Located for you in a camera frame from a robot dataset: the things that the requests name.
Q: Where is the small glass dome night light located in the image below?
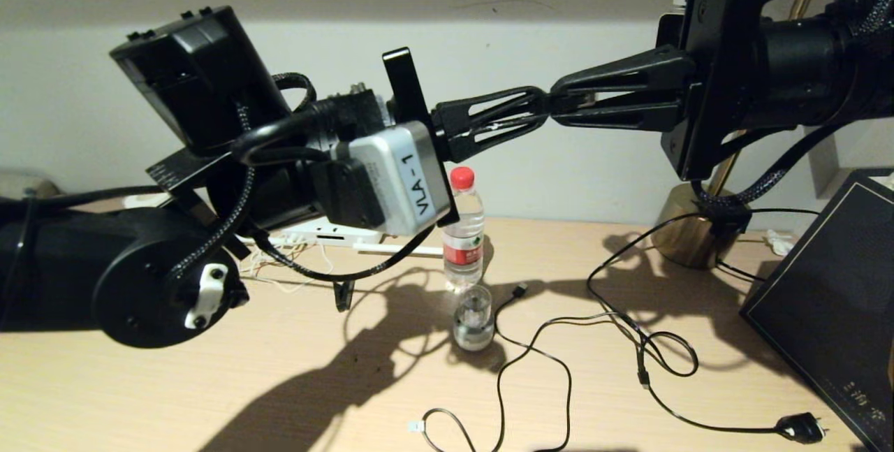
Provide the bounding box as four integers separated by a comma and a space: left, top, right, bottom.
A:
453, 286, 497, 351

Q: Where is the black lamp power cord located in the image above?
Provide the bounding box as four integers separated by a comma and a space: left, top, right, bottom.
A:
587, 209, 828, 444

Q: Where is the white router with antennas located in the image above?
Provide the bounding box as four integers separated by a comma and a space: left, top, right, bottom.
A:
269, 221, 445, 258

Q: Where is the black cable with white connector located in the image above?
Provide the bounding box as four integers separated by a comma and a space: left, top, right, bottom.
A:
409, 407, 483, 452

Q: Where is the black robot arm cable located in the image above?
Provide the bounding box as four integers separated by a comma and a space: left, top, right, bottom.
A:
168, 71, 438, 284
691, 0, 894, 219

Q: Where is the black lamp switch box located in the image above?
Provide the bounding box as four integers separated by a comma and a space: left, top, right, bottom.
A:
723, 206, 752, 237

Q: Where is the crumpled white tissue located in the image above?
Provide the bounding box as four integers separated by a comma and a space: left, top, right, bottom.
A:
763, 228, 793, 257

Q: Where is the black USB cable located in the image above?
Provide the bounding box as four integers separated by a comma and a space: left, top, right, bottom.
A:
492, 283, 647, 452

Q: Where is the clear water bottle red cap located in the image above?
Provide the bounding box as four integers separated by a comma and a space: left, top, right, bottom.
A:
441, 166, 485, 290

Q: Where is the brass desk lamp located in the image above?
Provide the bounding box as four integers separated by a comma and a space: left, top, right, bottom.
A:
657, 0, 847, 270

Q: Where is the white power cord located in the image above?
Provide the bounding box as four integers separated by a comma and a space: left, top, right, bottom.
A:
240, 241, 330, 294

